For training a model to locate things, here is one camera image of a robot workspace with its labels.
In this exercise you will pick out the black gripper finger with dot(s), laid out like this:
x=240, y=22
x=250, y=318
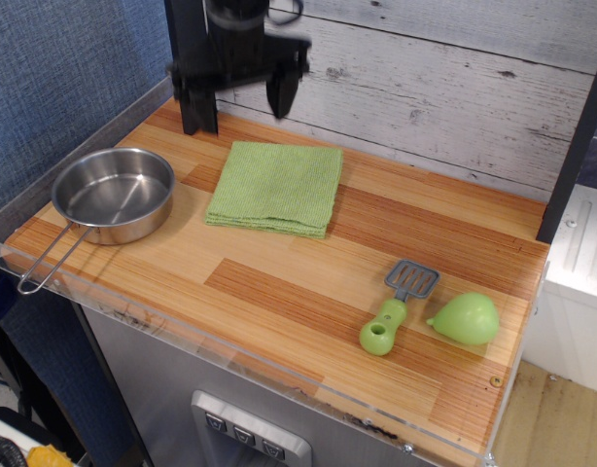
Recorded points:
x=199, y=112
x=281, y=90

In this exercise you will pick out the green grey toy spatula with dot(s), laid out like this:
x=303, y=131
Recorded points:
x=409, y=280

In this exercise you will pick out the dark left shelf post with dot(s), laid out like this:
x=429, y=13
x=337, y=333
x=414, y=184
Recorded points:
x=191, y=51

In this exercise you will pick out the clear acrylic table guard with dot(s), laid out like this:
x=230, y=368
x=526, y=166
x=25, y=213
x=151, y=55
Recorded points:
x=279, y=316

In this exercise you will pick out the yellow object at bottom left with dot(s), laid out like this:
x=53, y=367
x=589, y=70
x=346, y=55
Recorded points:
x=48, y=456

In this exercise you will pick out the silver button control panel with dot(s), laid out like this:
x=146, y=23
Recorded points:
x=230, y=436

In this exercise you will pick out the green toy pear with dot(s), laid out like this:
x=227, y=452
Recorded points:
x=470, y=318

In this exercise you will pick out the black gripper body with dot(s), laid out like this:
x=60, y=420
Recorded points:
x=229, y=58

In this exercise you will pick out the dark shelf post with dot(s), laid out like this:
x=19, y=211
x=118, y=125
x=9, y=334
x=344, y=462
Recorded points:
x=571, y=168
x=191, y=51

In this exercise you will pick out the white side cabinet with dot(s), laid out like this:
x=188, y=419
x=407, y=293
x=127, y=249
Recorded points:
x=562, y=334

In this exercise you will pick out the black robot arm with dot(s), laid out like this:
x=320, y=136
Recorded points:
x=236, y=15

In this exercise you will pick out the steel pan with wire handle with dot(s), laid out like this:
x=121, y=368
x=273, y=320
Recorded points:
x=108, y=197

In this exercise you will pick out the green cloth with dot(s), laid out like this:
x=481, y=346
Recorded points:
x=277, y=188

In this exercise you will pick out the dark right shelf post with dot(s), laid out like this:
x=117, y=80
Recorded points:
x=571, y=168

